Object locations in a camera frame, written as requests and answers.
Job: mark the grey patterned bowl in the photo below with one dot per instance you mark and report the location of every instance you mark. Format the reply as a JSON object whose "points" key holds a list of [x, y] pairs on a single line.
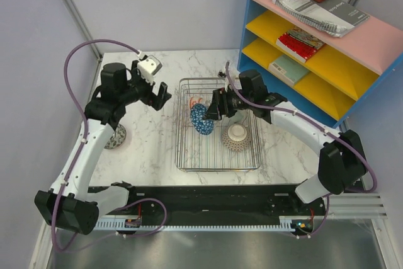
{"points": [[118, 138]]}

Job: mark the light green book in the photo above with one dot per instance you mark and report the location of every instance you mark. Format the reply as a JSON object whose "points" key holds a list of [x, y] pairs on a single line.
{"points": [[288, 70]]}

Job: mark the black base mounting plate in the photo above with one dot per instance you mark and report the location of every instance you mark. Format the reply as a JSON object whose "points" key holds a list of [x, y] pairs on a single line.
{"points": [[226, 204]]}

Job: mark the colourful wooden shelf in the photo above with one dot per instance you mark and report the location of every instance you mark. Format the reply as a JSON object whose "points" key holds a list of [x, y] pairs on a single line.
{"points": [[323, 57]]}

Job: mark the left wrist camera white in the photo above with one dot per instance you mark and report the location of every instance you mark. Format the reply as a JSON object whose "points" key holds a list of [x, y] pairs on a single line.
{"points": [[148, 67]]}

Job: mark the spiral bound notebook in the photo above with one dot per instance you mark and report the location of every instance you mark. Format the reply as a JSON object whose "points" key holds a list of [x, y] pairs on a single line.
{"points": [[322, 17]]}

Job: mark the aluminium frame rail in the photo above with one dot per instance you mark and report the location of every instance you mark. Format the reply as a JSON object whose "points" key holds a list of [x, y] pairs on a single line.
{"points": [[356, 206]]}

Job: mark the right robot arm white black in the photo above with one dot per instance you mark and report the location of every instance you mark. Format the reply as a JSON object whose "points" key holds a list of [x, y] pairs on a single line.
{"points": [[341, 158]]}

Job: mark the blue patterned bowl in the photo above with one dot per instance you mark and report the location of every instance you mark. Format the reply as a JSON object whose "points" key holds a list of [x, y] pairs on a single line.
{"points": [[202, 126]]}

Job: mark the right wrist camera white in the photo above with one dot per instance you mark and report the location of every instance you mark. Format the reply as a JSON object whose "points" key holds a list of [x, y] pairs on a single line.
{"points": [[222, 74]]}

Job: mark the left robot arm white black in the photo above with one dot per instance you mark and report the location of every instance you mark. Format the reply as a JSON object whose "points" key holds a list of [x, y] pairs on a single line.
{"points": [[67, 204]]}

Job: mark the grey setup guide booklet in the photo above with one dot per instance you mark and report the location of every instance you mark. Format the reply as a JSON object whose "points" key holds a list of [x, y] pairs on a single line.
{"points": [[355, 16]]}

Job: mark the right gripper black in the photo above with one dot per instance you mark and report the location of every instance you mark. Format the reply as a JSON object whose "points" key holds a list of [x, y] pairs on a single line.
{"points": [[212, 111]]}

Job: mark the metal wire dish rack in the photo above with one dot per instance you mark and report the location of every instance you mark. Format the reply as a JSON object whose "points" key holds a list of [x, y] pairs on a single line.
{"points": [[195, 152]]}

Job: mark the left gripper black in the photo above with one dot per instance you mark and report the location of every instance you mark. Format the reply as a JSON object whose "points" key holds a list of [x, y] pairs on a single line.
{"points": [[156, 101]]}

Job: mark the brown patterned bowl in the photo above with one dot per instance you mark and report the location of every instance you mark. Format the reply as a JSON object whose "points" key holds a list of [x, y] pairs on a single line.
{"points": [[236, 137]]}

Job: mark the red patterned book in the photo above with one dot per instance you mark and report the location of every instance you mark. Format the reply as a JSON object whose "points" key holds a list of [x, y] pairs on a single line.
{"points": [[299, 44]]}

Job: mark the light blue cable duct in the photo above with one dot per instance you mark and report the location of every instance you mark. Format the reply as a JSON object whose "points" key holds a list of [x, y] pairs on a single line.
{"points": [[131, 223]]}

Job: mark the green glass bowl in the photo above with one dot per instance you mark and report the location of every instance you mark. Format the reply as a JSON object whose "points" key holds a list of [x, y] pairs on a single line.
{"points": [[241, 117]]}

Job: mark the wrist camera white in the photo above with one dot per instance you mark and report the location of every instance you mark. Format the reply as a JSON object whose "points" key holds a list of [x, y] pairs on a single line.
{"points": [[222, 74], [148, 67]]}

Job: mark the orange patterned glass bowl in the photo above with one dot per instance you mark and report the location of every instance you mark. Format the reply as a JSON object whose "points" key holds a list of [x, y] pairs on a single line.
{"points": [[196, 100]]}

